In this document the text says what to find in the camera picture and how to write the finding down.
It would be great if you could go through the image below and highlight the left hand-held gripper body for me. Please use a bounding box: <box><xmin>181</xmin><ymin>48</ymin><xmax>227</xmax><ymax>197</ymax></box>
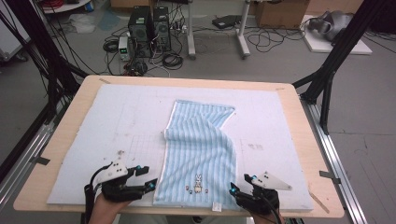
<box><xmin>90</xmin><ymin>160</ymin><xmax>148</xmax><ymax>203</ymax></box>

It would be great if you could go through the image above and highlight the open cardboard box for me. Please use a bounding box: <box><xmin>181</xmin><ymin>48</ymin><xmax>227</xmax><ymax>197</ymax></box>
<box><xmin>255</xmin><ymin>0</ymin><xmax>311</xmax><ymax>30</ymax></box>

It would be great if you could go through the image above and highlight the aluminium rail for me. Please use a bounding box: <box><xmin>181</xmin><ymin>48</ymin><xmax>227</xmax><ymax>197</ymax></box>
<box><xmin>0</xmin><ymin>122</ymin><xmax>68</xmax><ymax>200</ymax></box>
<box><xmin>300</xmin><ymin>96</ymin><xmax>370</xmax><ymax>224</ymax></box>

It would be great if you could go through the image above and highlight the person's left hand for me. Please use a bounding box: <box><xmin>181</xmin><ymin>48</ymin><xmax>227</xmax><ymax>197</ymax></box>
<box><xmin>89</xmin><ymin>192</ymin><xmax>134</xmax><ymax>224</ymax></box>

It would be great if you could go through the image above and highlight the white foam mat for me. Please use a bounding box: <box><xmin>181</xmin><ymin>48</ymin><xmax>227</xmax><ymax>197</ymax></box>
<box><xmin>46</xmin><ymin>83</ymin><xmax>315</xmax><ymax>213</ymax></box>

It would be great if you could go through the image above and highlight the white platform board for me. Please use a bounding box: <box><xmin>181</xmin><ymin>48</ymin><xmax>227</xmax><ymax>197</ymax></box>
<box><xmin>303</xmin><ymin>13</ymin><xmax>374</xmax><ymax>56</ymax></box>

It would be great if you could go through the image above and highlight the black flat device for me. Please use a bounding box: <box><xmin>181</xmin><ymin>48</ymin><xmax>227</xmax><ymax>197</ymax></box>
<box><xmin>212</xmin><ymin>14</ymin><xmax>242</xmax><ymax>30</ymax></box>

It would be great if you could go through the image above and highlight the white round table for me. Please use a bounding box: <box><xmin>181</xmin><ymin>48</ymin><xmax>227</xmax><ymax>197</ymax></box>
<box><xmin>40</xmin><ymin>0</ymin><xmax>92</xmax><ymax>14</ymax></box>

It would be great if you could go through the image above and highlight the clear plastic bag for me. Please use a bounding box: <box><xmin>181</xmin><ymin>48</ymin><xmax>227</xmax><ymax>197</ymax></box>
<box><xmin>68</xmin><ymin>13</ymin><xmax>96</xmax><ymax>35</ymax></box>

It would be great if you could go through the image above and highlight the black cable coil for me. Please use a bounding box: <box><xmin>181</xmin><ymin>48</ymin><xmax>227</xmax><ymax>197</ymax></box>
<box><xmin>162</xmin><ymin>52</ymin><xmax>185</xmax><ymax>70</ymax></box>
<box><xmin>102</xmin><ymin>38</ymin><xmax>120</xmax><ymax>53</ymax></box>

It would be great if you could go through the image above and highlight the black metal frame post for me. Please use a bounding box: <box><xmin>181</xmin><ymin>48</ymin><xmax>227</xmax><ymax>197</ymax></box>
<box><xmin>291</xmin><ymin>0</ymin><xmax>396</xmax><ymax>135</ymax></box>
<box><xmin>6</xmin><ymin>0</ymin><xmax>90</xmax><ymax>125</ymax></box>

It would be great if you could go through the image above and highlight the black floor cable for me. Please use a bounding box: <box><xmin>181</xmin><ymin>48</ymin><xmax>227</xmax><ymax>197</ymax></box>
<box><xmin>247</xmin><ymin>27</ymin><xmax>307</xmax><ymax>54</ymax></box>

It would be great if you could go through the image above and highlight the blue striped towel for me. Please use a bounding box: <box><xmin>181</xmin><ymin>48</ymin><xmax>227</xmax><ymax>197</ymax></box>
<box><xmin>152</xmin><ymin>99</ymin><xmax>242</xmax><ymax>213</ymax></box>

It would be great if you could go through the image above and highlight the light wooden table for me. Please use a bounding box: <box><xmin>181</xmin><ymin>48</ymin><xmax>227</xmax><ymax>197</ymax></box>
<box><xmin>12</xmin><ymin>74</ymin><xmax>345</xmax><ymax>218</ymax></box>

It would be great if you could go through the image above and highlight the black computer tower green label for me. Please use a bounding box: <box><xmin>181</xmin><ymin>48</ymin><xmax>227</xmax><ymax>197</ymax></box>
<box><xmin>128</xmin><ymin>5</ymin><xmax>154</xmax><ymax>59</ymax></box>

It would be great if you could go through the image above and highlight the person's right hand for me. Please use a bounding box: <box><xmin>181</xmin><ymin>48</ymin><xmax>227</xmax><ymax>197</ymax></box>
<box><xmin>248</xmin><ymin>209</ymin><xmax>285</xmax><ymax>224</ymax></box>

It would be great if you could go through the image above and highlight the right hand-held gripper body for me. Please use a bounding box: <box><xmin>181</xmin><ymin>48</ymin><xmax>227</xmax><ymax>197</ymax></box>
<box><xmin>234</xmin><ymin>171</ymin><xmax>293</xmax><ymax>216</ymax></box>

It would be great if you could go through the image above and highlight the thin wooden stick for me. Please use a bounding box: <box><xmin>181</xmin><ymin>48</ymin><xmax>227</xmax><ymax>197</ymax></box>
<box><xmin>307</xmin><ymin>189</ymin><xmax>331</xmax><ymax>215</ymax></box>

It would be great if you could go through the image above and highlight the grey headset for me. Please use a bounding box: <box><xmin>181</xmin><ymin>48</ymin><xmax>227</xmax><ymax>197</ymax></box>
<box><xmin>307</xmin><ymin>9</ymin><xmax>354</xmax><ymax>42</ymax></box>

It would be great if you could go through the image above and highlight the grey tape piece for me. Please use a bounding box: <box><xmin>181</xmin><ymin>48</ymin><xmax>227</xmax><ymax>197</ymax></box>
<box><xmin>318</xmin><ymin>170</ymin><xmax>342</xmax><ymax>185</ymax></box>
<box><xmin>31</xmin><ymin>156</ymin><xmax>50</xmax><ymax>166</ymax></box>

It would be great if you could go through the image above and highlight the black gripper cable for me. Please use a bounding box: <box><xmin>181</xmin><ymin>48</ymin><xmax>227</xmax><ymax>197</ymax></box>
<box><xmin>83</xmin><ymin>163</ymin><xmax>113</xmax><ymax>224</ymax></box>
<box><xmin>260</xmin><ymin>194</ymin><xmax>283</xmax><ymax>224</ymax></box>

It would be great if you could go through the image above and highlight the white power supply unit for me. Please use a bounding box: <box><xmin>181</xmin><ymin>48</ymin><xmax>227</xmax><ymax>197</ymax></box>
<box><xmin>118</xmin><ymin>35</ymin><xmax>133</xmax><ymax>62</ymax></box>

